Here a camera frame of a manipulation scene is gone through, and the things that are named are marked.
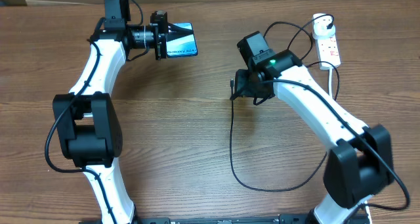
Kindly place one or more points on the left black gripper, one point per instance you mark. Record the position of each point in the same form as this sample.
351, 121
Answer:
163, 30

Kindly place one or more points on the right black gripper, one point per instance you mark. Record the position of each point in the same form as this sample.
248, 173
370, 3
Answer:
243, 90

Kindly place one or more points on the blue Galaxy S24 smartphone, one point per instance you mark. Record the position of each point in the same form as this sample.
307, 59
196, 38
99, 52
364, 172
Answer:
182, 46

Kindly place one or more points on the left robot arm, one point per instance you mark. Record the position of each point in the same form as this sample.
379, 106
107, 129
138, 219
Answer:
86, 136

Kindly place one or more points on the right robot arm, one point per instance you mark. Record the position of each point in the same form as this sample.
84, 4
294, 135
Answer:
359, 157

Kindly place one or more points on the white charger plug adapter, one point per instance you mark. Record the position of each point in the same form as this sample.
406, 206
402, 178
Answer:
320, 28

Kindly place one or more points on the white power strip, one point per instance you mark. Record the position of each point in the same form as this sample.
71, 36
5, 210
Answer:
327, 49

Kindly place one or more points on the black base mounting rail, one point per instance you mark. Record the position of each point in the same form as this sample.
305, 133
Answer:
281, 219

